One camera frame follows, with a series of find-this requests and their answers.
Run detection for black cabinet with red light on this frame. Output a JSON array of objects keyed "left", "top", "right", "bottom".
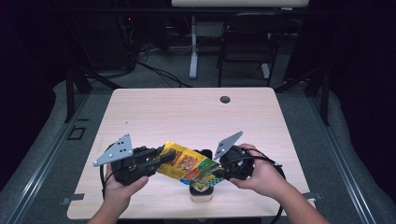
[{"left": 65, "top": 11, "right": 137, "bottom": 72}]

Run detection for white desk with white legs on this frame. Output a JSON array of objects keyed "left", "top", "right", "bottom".
[{"left": 170, "top": 0, "right": 309, "bottom": 80}]

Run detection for person's left hand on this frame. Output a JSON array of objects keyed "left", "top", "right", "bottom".
[{"left": 104, "top": 163, "right": 150, "bottom": 216}]

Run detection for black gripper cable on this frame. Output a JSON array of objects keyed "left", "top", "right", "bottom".
[
  {"left": 245, "top": 147, "right": 287, "bottom": 224},
  {"left": 98, "top": 143, "right": 116, "bottom": 201}
]

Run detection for yellow printed seasoning bag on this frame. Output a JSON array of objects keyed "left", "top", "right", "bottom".
[{"left": 156, "top": 140, "right": 226, "bottom": 188}]

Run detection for aluminium floor rail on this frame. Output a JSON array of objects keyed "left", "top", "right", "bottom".
[
  {"left": 3, "top": 92, "right": 90, "bottom": 224},
  {"left": 310, "top": 92, "right": 378, "bottom": 224}
]

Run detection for clear jar with black lid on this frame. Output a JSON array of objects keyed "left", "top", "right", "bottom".
[{"left": 188, "top": 148, "right": 216, "bottom": 203}]

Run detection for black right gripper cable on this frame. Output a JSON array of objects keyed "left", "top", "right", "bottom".
[{"left": 245, "top": 147, "right": 287, "bottom": 224}]

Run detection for black metal stand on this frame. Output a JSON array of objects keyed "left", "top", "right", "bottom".
[
  {"left": 274, "top": 66, "right": 332, "bottom": 127},
  {"left": 63, "top": 65, "right": 123, "bottom": 124}
]

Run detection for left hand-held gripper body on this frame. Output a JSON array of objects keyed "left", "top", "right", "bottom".
[{"left": 92, "top": 133, "right": 159, "bottom": 187}]

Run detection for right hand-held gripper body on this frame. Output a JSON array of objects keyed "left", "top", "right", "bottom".
[{"left": 213, "top": 130, "right": 255, "bottom": 182}]

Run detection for person's right hand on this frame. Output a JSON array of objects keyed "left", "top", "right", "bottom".
[{"left": 230, "top": 143, "right": 290, "bottom": 201}]

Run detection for black folding chair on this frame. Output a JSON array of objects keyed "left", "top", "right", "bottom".
[{"left": 217, "top": 11, "right": 289, "bottom": 89}]

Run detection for grey tape strip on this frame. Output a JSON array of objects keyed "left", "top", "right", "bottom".
[
  {"left": 301, "top": 191, "right": 324, "bottom": 202},
  {"left": 61, "top": 192, "right": 86, "bottom": 205}
]

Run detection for black floor cables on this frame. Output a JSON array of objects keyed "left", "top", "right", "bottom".
[{"left": 135, "top": 43, "right": 193, "bottom": 89}]

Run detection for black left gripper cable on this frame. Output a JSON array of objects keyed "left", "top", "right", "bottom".
[{"left": 98, "top": 143, "right": 116, "bottom": 201}]

